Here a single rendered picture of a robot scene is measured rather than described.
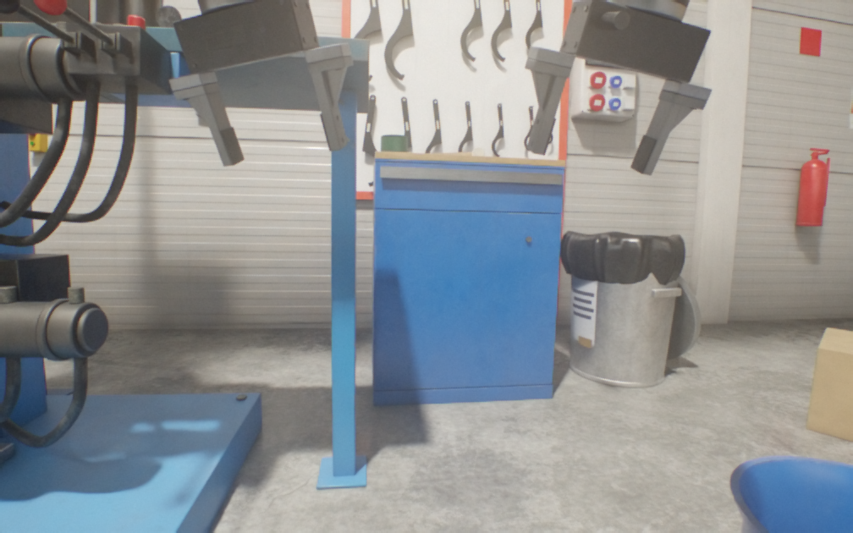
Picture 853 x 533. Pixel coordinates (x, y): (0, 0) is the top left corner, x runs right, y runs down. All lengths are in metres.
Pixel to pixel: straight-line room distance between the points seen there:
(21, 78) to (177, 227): 2.03
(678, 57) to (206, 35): 0.47
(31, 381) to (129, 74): 0.99
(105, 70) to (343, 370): 0.79
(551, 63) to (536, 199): 1.19
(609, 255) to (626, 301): 0.22
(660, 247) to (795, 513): 1.28
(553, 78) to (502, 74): 2.48
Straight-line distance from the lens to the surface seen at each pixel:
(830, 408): 1.99
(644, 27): 0.49
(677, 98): 0.53
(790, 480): 0.81
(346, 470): 1.25
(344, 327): 1.09
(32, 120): 1.21
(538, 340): 1.71
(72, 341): 0.95
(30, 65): 0.98
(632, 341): 1.98
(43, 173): 0.97
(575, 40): 0.48
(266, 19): 0.48
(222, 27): 0.50
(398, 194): 1.51
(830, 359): 1.95
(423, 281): 1.53
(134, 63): 0.90
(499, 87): 2.92
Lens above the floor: 0.69
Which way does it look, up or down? 6 degrees down
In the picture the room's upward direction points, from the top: 1 degrees clockwise
